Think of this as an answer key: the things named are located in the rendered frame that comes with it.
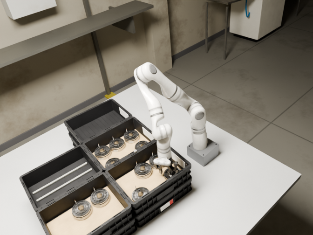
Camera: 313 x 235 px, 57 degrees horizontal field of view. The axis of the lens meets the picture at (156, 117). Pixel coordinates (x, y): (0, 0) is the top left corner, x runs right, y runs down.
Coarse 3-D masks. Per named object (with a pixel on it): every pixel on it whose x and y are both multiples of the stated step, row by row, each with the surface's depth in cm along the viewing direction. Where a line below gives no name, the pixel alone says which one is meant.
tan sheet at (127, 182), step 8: (152, 168) 174; (128, 176) 171; (152, 176) 169; (160, 176) 168; (120, 184) 167; (128, 184) 166; (136, 184) 166; (144, 184) 165; (152, 184) 165; (128, 192) 162
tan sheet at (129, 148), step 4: (140, 136) 197; (140, 140) 194; (148, 140) 193; (128, 144) 192; (132, 144) 192; (124, 148) 190; (128, 148) 189; (132, 148) 189; (112, 152) 188; (116, 152) 187; (120, 152) 187; (124, 152) 186; (128, 152) 186; (112, 156) 185; (116, 156) 185; (120, 156) 184; (100, 160) 183; (104, 160) 183; (104, 164) 180
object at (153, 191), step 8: (152, 144) 176; (136, 152) 172; (176, 152) 168; (184, 160) 163; (112, 168) 164; (184, 168) 158; (176, 176) 155; (160, 184) 152; (168, 184) 154; (152, 192) 148; (136, 200) 145; (144, 200) 147
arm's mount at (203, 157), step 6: (192, 144) 192; (210, 144) 189; (216, 144) 188; (192, 150) 188; (198, 150) 187; (204, 150) 186; (210, 150) 185; (216, 150) 189; (192, 156) 192; (198, 156) 186; (204, 156) 182; (210, 156) 187; (216, 156) 193; (198, 162) 189; (204, 162) 186
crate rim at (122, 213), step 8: (96, 176) 160; (112, 184) 155; (72, 192) 154; (120, 192) 150; (56, 200) 150; (128, 200) 146; (128, 208) 142; (40, 216) 144; (120, 216) 141; (104, 224) 137; (48, 232) 137; (96, 232) 135
